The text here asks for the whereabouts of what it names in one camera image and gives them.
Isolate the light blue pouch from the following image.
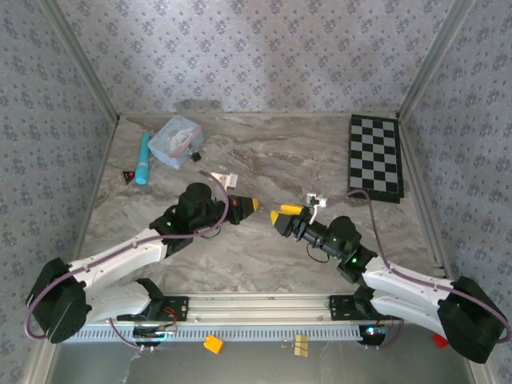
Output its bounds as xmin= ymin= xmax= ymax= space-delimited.
xmin=147 ymin=114 xmax=205 ymax=170

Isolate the teal flashlight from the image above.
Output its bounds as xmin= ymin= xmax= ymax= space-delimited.
xmin=134 ymin=130 xmax=152 ymax=186

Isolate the black grey chessboard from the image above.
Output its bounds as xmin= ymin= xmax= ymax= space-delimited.
xmin=346 ymin=114 xmax=405 ymax=204

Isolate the controller circuit board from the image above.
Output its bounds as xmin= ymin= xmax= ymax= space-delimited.
xmin=358 ymin=324 xmax=387 ymax=347
xmin=133 ymin=326 xmax=179 ymax=347

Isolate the gold binder clip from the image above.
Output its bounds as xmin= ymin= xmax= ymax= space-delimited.
xmin=282 ymin=334 xmax=310 ymax=357

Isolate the orange plastic block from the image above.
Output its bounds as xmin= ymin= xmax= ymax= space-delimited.
xmin=202 ymin=334 xmax=225 ymax=355

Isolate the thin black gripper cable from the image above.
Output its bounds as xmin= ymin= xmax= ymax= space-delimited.
xmin=190 ymin=222 xmax=223 ymax=240
xmin=306 ymin=241 xmax=331 ymax=264

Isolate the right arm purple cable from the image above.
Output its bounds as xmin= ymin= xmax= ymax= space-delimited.
xmin=326 ymin=189 xmax=512 ymax=346

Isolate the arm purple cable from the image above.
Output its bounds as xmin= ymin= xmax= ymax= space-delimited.
xmin=326 ymin=189 xmax=512 ymax=346
xmin=23 ymin=170 xmax=231 ymax=341

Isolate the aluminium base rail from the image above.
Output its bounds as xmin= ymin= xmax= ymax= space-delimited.
xmin=186 ymin=294 xmax=333 ymax=323

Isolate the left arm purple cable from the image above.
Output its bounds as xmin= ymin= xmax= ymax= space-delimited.
xmin=23 ymin=170 xmax=231 ymax=341

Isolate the aluminium table side rail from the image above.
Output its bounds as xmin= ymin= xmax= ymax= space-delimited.
xmin=71 ymin=115 xmax=121 ymax=261
xmin=398 ymin=114 xmax=448 ymax=279

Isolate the short purple base cable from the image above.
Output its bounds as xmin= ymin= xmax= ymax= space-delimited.
xmin=108 ymin=318 xmax=155 ymax=353
xmin=366 ymin=319 xmax=405 ymax=351

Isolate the grey slotted cable duct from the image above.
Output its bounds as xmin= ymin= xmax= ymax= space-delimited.
xmin=74 ymin=322 xmax=371 ymax=343

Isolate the aluminium corner post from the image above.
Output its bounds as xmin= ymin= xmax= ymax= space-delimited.
xmin=398 ymin=0 xmax=477 ymax=119
xmin=42 ymin=0 xmax=121 ymax=120

